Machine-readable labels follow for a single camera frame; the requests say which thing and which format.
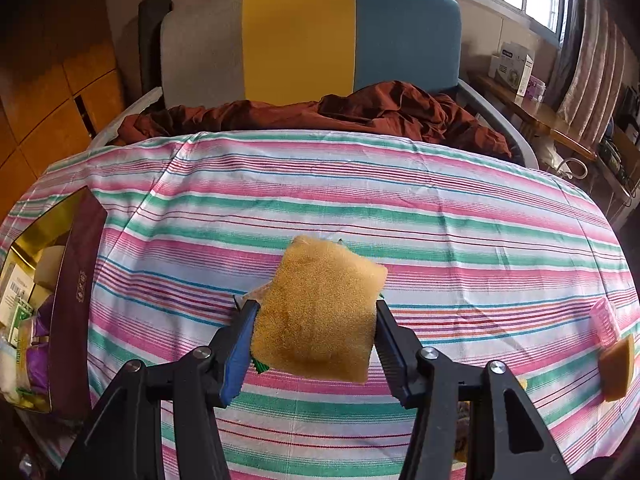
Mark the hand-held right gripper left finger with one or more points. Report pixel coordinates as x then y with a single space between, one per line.
237 360

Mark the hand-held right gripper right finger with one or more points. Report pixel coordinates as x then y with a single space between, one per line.
396 360

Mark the maroon tin box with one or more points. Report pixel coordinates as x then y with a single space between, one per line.
75 285

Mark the cream box with green band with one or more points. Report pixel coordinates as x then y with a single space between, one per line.
15 290

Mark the purple snack wrapper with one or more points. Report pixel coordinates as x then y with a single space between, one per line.
41 350

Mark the pink plastic comb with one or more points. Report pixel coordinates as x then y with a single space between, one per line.
606 321

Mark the rust brown blanket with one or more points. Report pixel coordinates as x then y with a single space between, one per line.
400 110

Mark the wooden desk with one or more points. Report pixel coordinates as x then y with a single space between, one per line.
550 117

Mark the wooden cabinet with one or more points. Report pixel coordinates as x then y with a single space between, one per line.
45 125

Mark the small purple box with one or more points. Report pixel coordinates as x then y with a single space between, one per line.
536 89

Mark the white cardboard box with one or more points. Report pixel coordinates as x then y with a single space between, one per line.
510 67

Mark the grey yellow blue headboard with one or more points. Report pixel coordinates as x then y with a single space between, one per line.
300 40

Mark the black chair back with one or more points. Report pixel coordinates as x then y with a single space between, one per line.
152 40

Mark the striped curtain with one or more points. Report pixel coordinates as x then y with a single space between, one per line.
590 70

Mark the grey bed frame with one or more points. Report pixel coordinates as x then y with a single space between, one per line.
500 115

